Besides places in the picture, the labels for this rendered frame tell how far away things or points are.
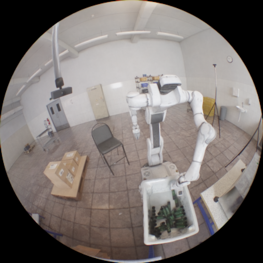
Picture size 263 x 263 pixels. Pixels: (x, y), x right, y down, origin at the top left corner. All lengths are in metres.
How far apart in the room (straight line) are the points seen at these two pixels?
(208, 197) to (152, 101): 0.87
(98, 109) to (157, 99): 4.66
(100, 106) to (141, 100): 4.54
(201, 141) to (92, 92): 4.93
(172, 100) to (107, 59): 5.08
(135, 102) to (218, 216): 1.06
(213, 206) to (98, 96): 5.22
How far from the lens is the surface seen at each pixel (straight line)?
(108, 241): 1.63
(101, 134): 1.78
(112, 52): 5.66
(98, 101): 5.02
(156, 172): 1.43
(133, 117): 1.11
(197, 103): 0.67
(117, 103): 5.28
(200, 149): 0.55
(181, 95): 0.64
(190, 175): 0.56
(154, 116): 0.96
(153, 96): 0.56
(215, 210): 0.90
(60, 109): 6.73
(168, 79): 0.54
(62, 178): 1.86
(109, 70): 5.34
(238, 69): 4.73
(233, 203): 0.80
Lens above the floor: 1.49
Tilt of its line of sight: 29 degrees down
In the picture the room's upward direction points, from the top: 12 degrees counter-clockwise
